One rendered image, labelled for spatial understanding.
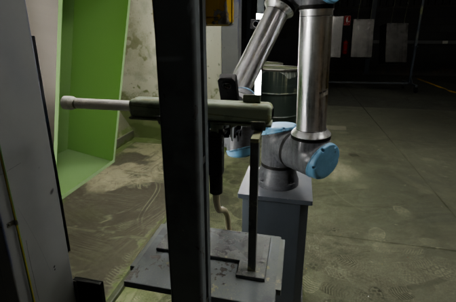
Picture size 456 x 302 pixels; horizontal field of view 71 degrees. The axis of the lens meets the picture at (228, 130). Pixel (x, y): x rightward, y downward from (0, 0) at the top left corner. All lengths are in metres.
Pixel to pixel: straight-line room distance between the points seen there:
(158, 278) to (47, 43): 1.13
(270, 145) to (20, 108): 0.89
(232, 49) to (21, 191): 2.82
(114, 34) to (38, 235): 1.37
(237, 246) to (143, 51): 3.20
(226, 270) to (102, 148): 1.68
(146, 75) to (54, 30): 2.35
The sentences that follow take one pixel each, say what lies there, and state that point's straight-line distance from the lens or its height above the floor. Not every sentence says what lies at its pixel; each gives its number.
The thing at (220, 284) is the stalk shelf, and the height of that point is 0.79.
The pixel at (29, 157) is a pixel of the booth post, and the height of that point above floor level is 0.99.
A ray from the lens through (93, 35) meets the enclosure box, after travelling 2.17.
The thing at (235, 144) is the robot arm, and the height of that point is 0.95.
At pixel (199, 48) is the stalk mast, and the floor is 1.26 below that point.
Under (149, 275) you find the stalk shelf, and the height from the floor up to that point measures 0.79.
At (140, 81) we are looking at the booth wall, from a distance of 3.86.
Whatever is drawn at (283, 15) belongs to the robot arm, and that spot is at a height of 1.34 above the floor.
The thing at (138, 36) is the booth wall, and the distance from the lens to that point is 3.82.
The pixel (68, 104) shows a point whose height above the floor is 1.13.
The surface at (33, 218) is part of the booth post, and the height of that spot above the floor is 0.83.
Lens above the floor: 1.28
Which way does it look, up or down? 17 degrees down
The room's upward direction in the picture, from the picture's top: straight up
